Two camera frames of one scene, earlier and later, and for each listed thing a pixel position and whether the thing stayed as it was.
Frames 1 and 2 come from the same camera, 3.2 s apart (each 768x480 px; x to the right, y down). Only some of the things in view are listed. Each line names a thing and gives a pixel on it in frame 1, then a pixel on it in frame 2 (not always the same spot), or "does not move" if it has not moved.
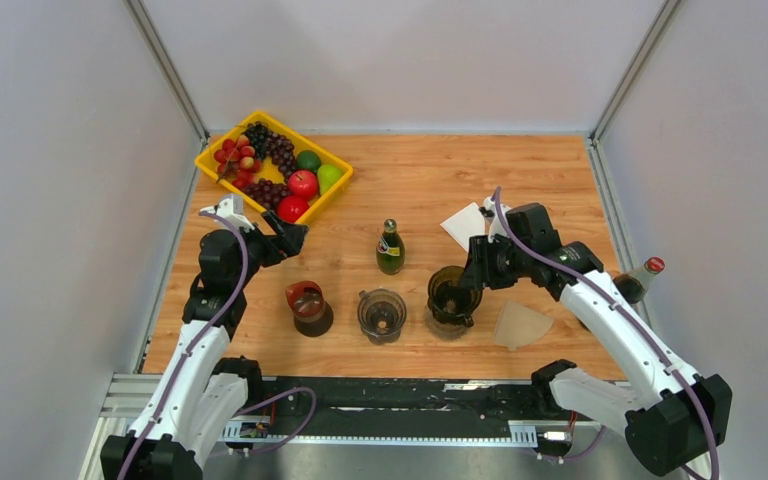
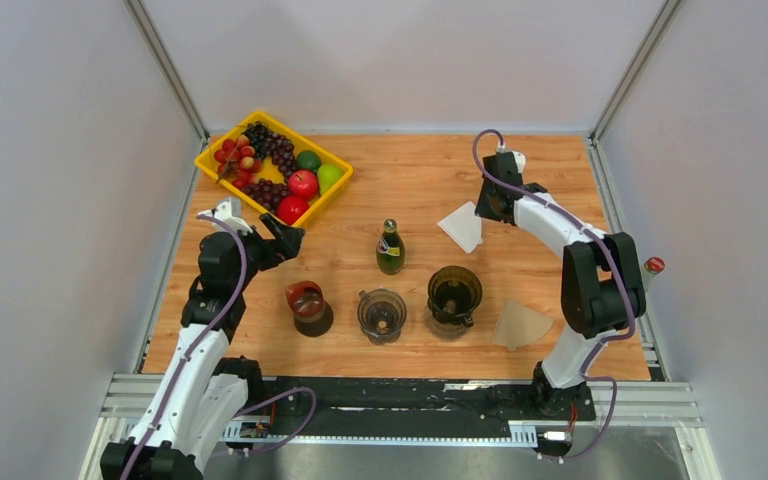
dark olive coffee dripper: (451, 302) does not move
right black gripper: (478, 272) -> (481, 207)
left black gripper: (292, 238) does not move
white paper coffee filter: (465, 223) does not move
